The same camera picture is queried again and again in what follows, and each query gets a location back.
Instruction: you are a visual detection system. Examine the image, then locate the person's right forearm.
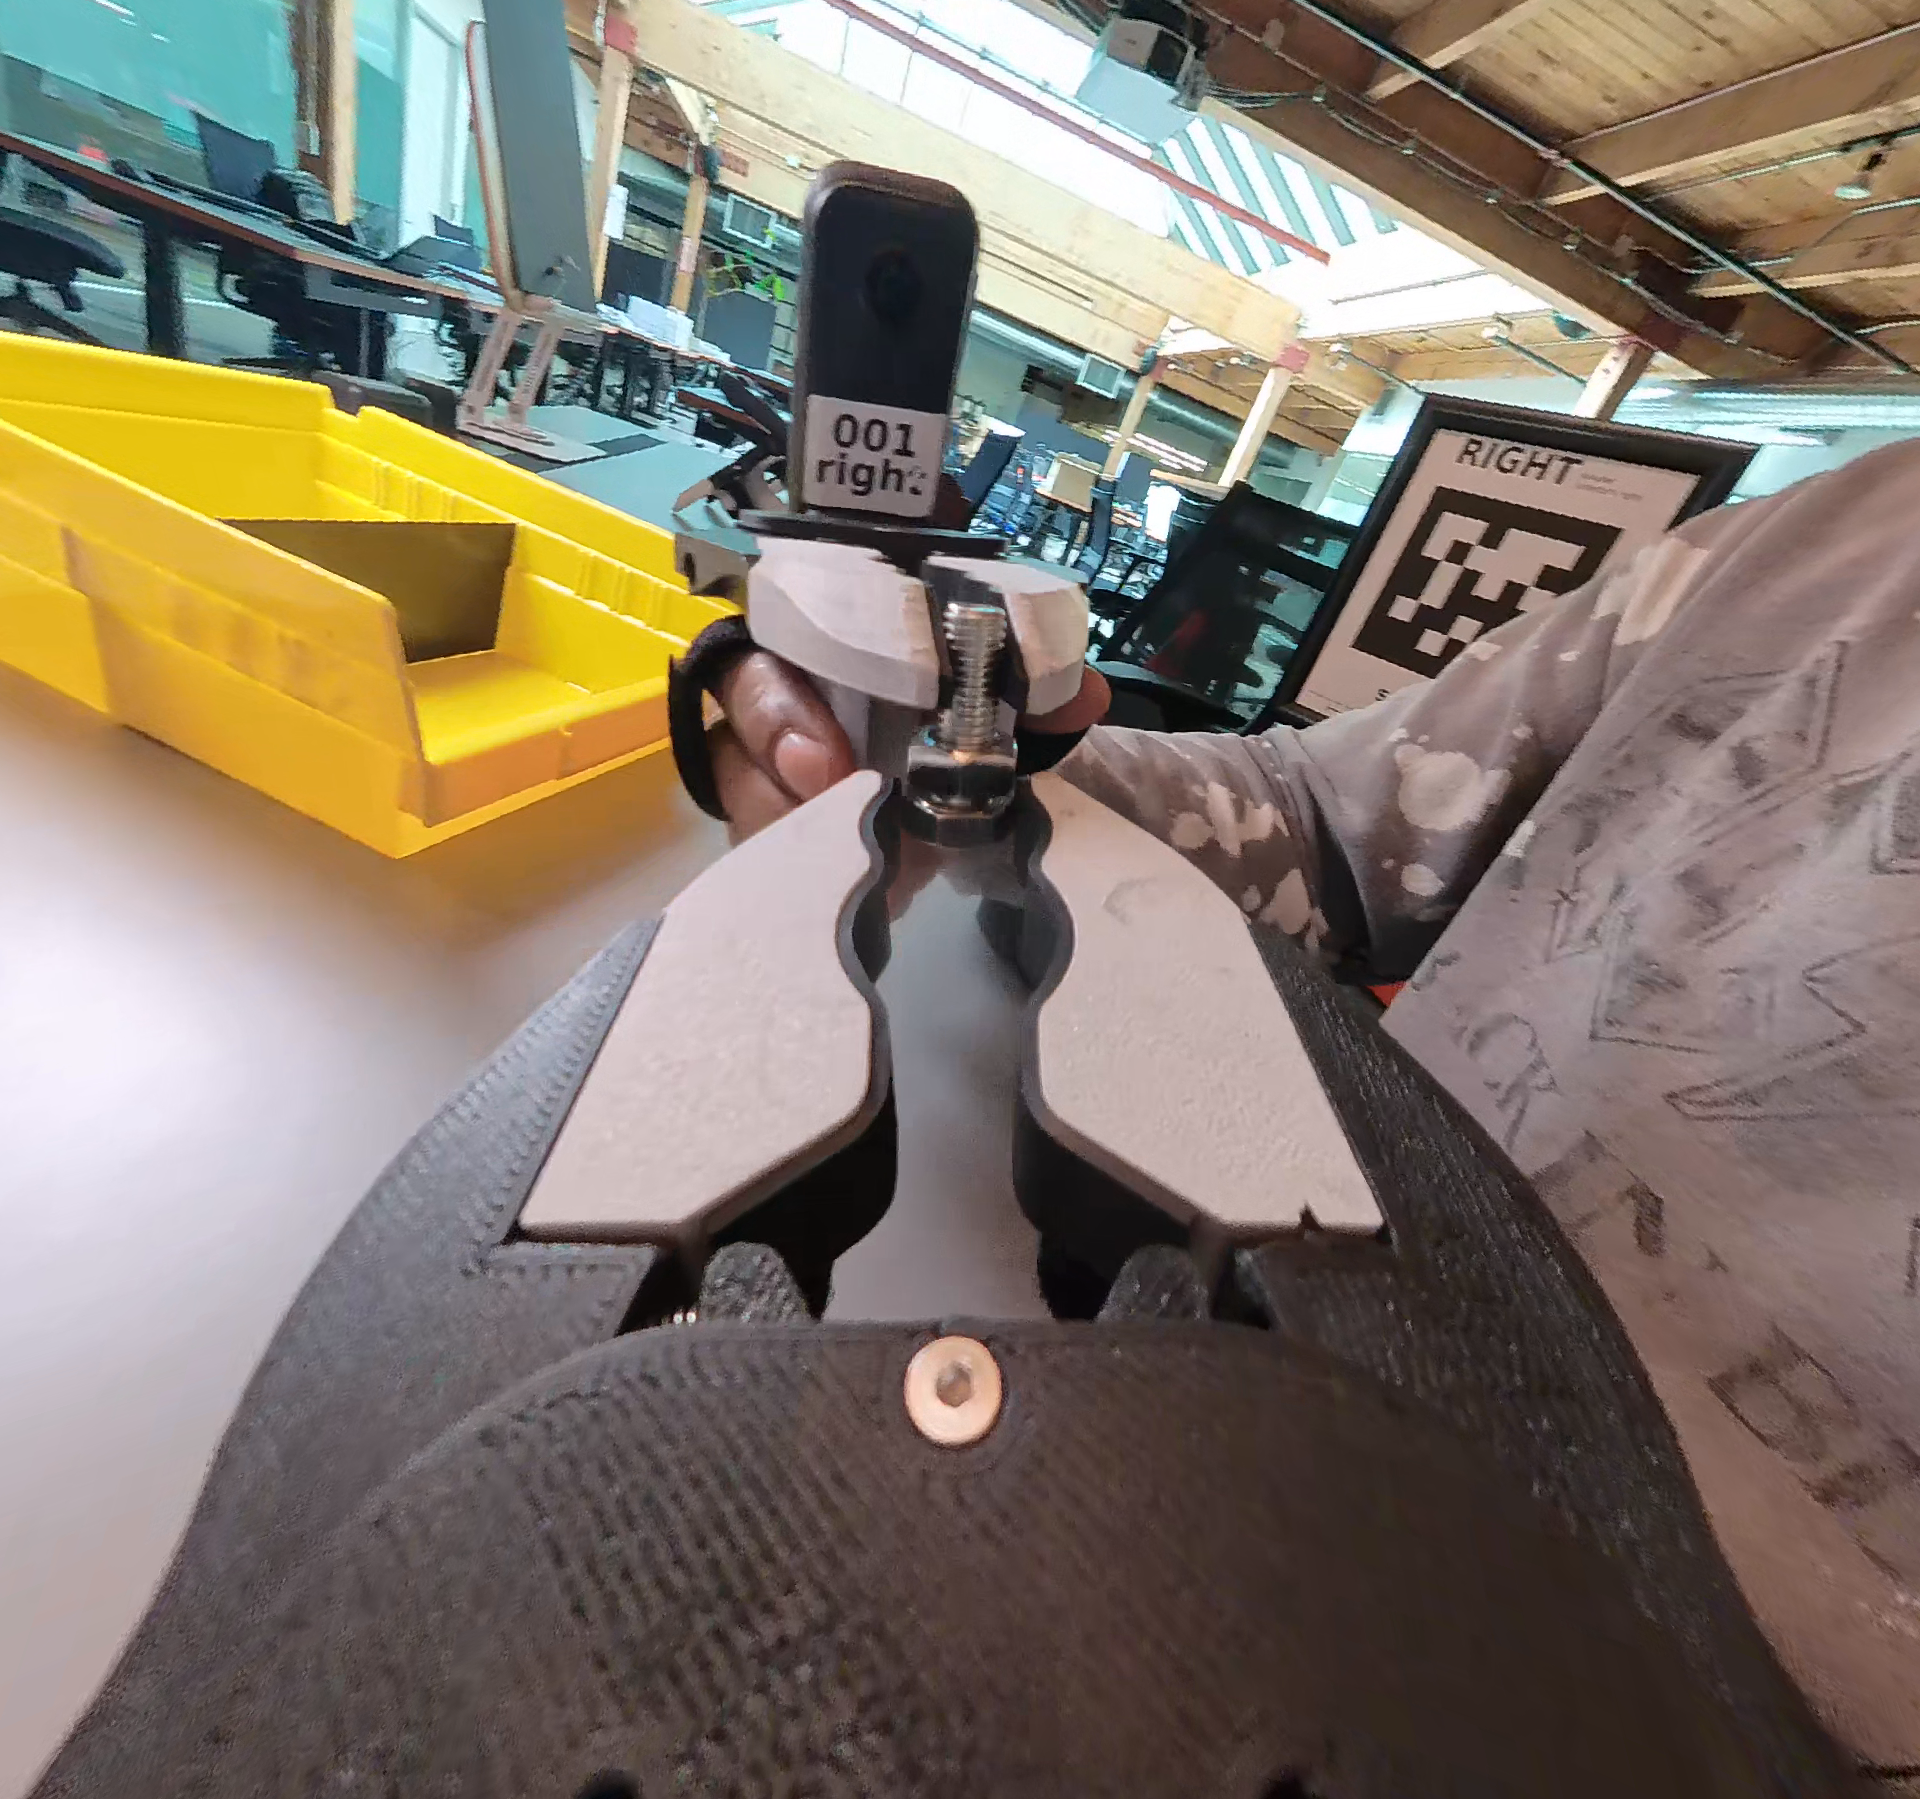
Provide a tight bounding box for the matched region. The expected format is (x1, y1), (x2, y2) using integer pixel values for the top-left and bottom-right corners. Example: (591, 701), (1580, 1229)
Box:
(1050, 523), (1728, 985)

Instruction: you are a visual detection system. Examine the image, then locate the grey splattered sweatshirt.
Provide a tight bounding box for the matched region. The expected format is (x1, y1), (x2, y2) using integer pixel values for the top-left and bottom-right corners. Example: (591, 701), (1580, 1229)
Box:
(1379, 442), (1920, 1773)

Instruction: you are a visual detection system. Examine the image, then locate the black mesh chair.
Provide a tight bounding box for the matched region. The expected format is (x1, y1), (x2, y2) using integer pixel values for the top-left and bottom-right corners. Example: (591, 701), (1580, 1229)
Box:
(1094, 479), (1370, 735)

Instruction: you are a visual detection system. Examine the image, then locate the silver hex bolt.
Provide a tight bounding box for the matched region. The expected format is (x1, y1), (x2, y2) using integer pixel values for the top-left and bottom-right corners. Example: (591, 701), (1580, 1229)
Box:
(900, 603), (1029, 851)

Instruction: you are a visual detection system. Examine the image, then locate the black office chair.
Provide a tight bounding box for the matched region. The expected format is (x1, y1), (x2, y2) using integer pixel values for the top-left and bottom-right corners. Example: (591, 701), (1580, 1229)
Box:
(0, 202), (126, 342)
(194, 112), (325, 368)

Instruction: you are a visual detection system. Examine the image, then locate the person's right hand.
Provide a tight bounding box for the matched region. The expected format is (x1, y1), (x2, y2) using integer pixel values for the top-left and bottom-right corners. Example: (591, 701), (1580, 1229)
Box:
(704, 651), (1115, 847)

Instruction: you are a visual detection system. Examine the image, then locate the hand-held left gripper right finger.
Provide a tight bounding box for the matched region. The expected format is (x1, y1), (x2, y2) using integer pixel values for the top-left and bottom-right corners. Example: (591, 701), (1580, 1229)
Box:
(982, 775), (1386, 1241)

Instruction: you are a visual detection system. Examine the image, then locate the ceiling projector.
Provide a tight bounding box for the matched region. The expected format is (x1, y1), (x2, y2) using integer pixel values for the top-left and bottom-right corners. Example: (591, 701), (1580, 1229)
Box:
(1075, 0), (1211, 148)

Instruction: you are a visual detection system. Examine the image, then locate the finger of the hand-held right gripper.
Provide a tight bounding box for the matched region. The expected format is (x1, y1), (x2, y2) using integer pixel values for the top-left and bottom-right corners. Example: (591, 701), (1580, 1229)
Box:
(744, 539), (950, 709)
(930, 557), (1094, 713)

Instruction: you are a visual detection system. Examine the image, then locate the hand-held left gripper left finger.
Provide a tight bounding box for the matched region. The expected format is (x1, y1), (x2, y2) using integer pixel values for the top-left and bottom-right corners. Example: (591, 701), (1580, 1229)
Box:
(515, 771), (898, 1285)

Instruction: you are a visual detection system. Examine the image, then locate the silver hex nut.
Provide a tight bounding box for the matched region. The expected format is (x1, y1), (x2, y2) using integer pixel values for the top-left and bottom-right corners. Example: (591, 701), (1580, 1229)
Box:
(904, 719), (1032, 783)

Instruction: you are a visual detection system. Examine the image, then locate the yellow plastic bin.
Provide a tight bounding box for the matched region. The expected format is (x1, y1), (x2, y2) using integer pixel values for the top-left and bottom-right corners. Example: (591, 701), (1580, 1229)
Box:
(0, 330), (748, 863)

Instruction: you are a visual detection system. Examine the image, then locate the black light flag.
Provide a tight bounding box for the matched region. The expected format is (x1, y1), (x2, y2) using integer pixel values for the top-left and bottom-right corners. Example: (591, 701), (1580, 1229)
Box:
(454, 0), (601, 304)

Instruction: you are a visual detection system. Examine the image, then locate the fiducial marker sign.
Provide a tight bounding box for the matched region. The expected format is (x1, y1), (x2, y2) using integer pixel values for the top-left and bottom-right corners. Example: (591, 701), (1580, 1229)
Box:
(1289, 394), (1761, 731)

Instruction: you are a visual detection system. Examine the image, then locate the wooden table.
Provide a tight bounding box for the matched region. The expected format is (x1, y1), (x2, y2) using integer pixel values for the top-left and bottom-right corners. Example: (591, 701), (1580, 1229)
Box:
(0, 126), (499, 376)

